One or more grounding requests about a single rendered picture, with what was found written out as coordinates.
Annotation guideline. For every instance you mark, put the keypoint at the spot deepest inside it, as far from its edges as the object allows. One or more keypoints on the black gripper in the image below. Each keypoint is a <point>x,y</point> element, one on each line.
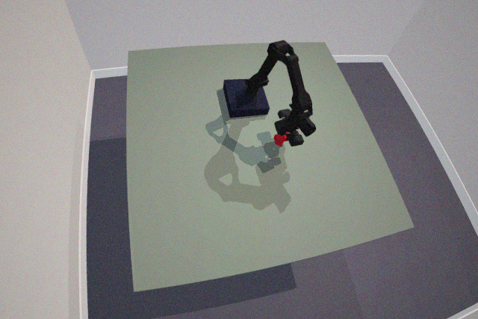
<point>295,139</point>

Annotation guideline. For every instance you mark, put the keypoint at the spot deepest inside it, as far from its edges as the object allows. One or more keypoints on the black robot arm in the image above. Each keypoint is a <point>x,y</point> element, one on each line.
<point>301,100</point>

